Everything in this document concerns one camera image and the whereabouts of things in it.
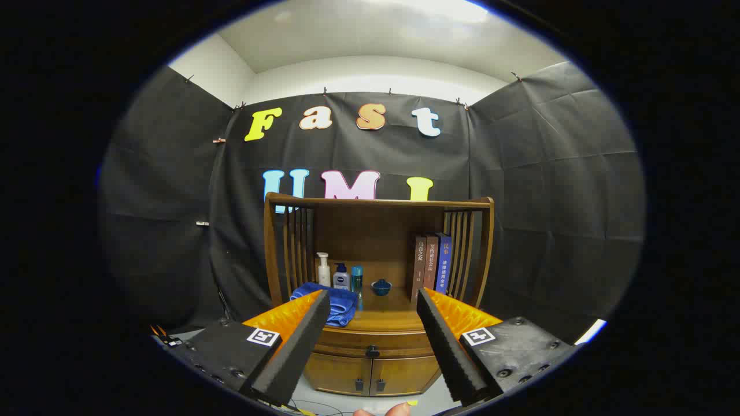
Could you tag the blue book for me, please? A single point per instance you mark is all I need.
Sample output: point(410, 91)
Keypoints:
point(444, 263)

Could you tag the white bottle with blue cap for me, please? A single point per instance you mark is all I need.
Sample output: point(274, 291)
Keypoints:
point(341, 280)

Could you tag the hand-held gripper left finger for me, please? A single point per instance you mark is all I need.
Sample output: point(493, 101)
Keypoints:
point(300, 341)

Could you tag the dark brown book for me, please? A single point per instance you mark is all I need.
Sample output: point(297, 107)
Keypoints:
point(418, 266)

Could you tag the blue folded towel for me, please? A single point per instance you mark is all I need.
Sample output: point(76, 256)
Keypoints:
point(342, 306)

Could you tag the clear teal bottle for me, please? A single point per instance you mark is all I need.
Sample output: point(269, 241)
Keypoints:
point(356, 280)

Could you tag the wooden countertop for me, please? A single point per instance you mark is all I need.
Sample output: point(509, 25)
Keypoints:
point(387, 312)

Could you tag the white pump bottle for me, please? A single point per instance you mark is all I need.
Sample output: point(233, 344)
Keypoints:
point(324, 275)

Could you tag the wooden cabinet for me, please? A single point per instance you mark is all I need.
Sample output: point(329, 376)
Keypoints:
point(376, 231)

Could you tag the wooden cabinet door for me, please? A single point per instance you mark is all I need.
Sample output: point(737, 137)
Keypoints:
point(404, 374)
point(338, 372)

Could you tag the dark blue lidded bowl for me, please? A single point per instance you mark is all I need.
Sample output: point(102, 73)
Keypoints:
point(381, 287)

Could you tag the reddish brown book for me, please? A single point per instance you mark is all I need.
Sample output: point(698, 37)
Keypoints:
point(431, 263)

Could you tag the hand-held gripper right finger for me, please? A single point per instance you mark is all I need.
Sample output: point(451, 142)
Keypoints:
point(442, 341)

